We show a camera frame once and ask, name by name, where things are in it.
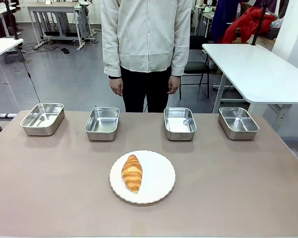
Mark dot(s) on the person right hand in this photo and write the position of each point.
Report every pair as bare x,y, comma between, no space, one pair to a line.
116,86

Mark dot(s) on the person left hand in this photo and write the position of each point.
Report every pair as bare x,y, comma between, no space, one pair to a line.
173,84

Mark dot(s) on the golden croissant bread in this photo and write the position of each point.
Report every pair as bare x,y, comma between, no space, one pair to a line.
132,173

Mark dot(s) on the person right forearm cream sleeve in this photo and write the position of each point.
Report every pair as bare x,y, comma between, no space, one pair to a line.
111,58

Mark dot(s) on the person left forearm cream sleeve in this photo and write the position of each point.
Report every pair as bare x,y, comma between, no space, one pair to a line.
180,58

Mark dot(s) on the steel rectangular container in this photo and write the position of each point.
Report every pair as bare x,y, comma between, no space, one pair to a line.
43,117
103,122
238,121
180,122

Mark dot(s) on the person black trousers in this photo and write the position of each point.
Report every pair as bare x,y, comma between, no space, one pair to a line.
145,91

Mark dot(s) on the black folding chair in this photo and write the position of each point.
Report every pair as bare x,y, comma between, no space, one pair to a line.
197,67

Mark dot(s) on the person torso cream shirt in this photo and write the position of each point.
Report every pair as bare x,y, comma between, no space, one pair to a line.
145,34

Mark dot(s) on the black floor pedal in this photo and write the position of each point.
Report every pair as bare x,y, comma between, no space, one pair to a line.
65,51

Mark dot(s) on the blue hanging garment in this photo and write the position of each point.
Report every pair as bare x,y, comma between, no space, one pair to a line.
223,17

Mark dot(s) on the large white side table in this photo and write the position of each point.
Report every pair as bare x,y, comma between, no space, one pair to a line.
258,72

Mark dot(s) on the white floor power strip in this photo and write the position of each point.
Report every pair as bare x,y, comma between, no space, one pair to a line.
38,45

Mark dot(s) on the grey background workbench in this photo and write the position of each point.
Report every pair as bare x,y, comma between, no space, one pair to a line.
57,17

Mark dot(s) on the white scalloped plate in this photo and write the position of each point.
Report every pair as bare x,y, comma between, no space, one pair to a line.
159,178

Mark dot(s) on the red jacket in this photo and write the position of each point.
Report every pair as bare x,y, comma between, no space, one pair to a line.
248,23

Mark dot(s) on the white roll on floor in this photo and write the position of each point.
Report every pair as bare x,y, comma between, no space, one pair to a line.
7,115

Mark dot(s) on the small white side table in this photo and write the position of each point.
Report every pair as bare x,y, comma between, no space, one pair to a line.
2,47

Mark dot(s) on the white background desk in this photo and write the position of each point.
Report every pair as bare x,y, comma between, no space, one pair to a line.
0,12

